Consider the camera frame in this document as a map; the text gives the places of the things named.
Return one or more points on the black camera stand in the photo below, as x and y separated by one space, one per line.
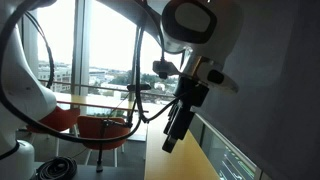
109 122

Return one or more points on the orange chair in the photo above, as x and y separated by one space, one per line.
89 127
60 119

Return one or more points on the orange chair near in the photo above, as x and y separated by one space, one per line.
89 127

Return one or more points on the long wooden side table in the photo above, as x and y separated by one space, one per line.
92 101

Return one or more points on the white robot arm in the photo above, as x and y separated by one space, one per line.
207 30

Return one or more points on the orange chair far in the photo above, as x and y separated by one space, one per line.
60 119

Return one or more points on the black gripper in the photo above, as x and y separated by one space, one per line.
190 93

